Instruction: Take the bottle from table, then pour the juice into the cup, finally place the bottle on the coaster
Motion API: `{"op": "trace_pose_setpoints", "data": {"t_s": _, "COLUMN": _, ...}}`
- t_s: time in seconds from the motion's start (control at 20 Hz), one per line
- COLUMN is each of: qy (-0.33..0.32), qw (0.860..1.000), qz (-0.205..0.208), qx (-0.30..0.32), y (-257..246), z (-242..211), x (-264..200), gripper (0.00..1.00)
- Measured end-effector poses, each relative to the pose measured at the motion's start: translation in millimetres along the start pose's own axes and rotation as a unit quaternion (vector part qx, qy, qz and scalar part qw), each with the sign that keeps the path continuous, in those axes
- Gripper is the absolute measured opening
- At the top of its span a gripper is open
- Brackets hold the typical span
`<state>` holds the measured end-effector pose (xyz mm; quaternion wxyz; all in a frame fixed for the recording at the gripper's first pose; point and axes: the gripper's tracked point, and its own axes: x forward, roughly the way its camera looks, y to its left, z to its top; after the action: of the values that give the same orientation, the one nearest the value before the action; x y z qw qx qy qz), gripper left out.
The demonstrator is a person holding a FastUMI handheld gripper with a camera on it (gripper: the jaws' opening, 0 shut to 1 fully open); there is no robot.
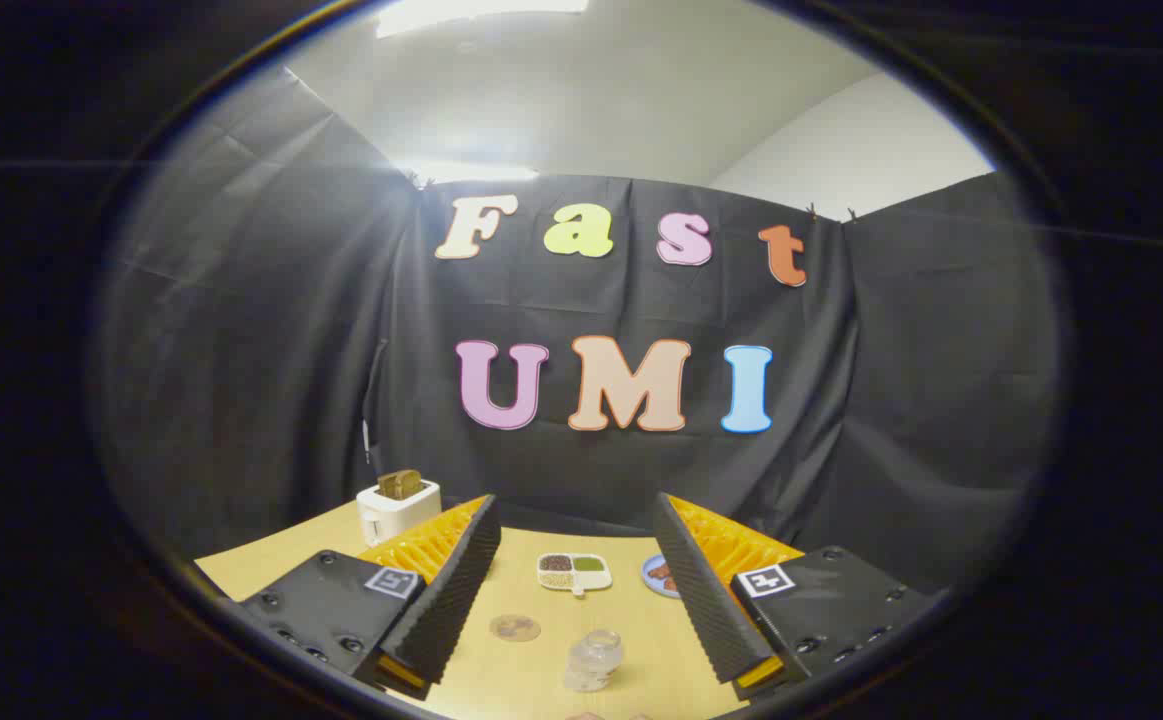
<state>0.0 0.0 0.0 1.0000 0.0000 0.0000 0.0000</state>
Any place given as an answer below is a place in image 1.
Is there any ceiling light panel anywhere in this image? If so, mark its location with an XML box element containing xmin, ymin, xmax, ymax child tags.
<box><xmin>376</xmin><ymin>0</ymin><xmax>592</xmax><ymax>39</ymax></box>

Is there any white divided dish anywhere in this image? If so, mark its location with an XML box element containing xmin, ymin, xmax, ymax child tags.
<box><xmin>537</xmin><ymin>553</ymin><xmax>613</xmax><ymax>598</ymax></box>

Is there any white toaster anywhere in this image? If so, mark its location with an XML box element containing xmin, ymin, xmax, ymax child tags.
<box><xmin>356</xmin><ymin>480</ymin><xmax>442</xmax><ymax>547</ymax></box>

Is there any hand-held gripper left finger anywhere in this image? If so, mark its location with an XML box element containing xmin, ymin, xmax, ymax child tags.
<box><xmin>239</xmin><ymin>493</ymin><xmax>503</xmax><ymax>701</ymax></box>

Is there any wooden table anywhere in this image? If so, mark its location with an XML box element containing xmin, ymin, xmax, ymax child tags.
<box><xmin>194</xmin><ymin>500</ymin><xmax>812</xmax><ymax>720</ymax></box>

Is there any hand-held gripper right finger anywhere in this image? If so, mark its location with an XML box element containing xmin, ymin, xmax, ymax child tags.
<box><xmin>652</xmin><ymin>491</ymin><xmax>943</xmax><ymax>702</ymax></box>

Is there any clear plastic juice bottle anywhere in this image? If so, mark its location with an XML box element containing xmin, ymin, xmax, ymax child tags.
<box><xmin>563</xmin><ymin>629</ymin><xmax>625</xmax><ymax>693</ymax></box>

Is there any blue plate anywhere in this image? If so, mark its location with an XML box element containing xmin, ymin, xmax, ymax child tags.
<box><xmin>641</xmin><ymin>554</ymin><xmax>683</xmax><ymax>599</ymax></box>

